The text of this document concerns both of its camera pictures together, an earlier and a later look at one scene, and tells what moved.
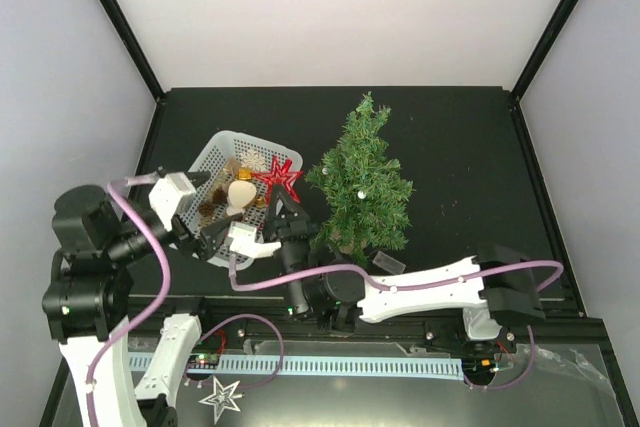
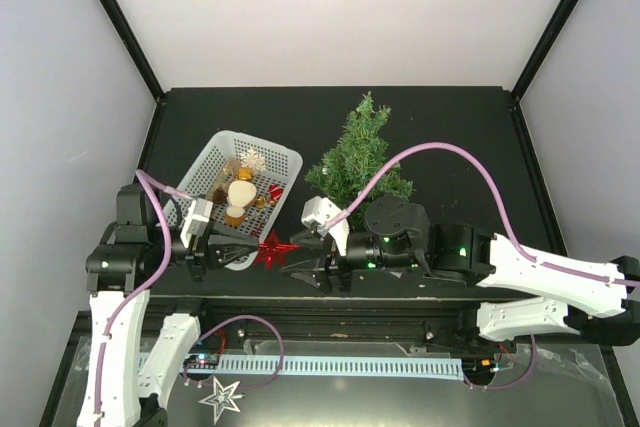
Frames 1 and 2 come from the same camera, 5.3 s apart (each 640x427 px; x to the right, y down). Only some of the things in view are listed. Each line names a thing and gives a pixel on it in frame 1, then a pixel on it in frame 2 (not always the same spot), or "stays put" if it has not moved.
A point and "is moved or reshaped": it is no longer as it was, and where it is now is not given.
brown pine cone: [219, 196] stays put
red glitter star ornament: [281, 176] is moved or reshaped
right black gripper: [297, 223] → [335, 268]
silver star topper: [222, 398] stays put
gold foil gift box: [244, 174] stays put
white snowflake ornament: [254, 160] stays put
